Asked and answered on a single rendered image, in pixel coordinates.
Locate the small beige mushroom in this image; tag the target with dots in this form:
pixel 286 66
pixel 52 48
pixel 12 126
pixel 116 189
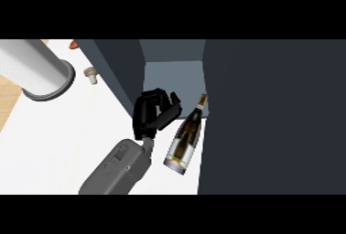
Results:
pixel 91 74

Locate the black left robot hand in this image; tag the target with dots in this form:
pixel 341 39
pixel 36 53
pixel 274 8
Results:
pixel 148 111

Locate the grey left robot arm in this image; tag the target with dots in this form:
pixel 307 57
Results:
pixel 117 169

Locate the large white grey cylinder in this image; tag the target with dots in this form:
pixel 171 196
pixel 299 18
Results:
pixel 34 68

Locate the grey open cabinet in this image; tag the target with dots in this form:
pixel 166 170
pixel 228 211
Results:
pixel 148 76

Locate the dark wine bottle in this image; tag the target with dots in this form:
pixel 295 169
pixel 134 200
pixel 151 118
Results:
pixel 185 137

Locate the small red orange object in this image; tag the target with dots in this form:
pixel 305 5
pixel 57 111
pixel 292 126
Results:
pixel 73 45

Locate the dark grey cabinet door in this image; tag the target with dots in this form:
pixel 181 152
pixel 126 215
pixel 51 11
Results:
pixel 273 117

